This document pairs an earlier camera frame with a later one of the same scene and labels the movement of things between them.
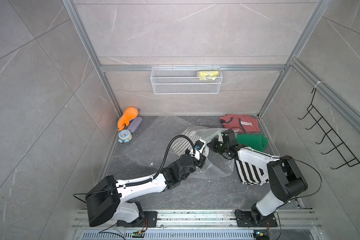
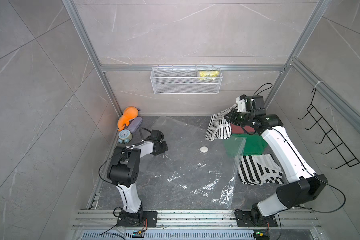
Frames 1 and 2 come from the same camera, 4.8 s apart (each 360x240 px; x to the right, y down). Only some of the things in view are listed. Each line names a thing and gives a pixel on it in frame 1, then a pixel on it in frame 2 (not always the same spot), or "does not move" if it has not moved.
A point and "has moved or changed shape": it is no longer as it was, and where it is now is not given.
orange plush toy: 129,113 does not move
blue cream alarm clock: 125,136 does not move
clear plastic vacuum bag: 161,140 has moved or changed shape
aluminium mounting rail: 208,220 does not move
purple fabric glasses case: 134,124 does not move
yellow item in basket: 208,73 does not move
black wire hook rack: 330,135 does not move
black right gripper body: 219,146 → 241,119
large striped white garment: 182,144 → 219,128
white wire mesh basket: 186,80 does not move
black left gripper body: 192,163 → 162,147
